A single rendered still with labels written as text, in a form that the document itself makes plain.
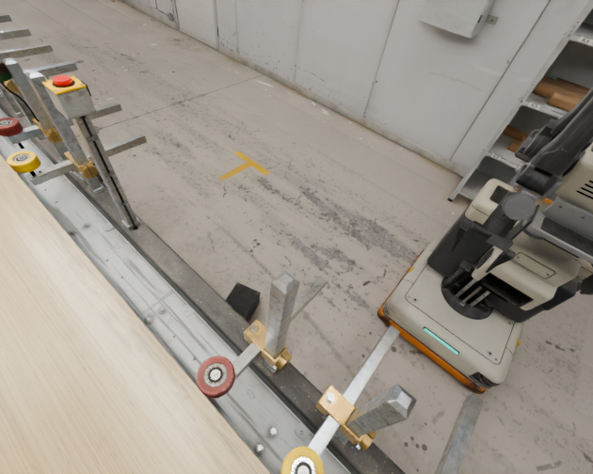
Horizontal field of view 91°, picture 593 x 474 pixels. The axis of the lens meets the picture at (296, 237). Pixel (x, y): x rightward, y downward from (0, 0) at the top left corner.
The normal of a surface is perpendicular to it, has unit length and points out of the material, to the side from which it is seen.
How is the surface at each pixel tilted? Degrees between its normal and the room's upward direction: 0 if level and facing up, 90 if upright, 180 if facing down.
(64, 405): 0
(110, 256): 0
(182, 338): 0
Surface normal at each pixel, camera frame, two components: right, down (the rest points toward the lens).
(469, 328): 0.11, -0.63
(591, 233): -0.65, 0.54
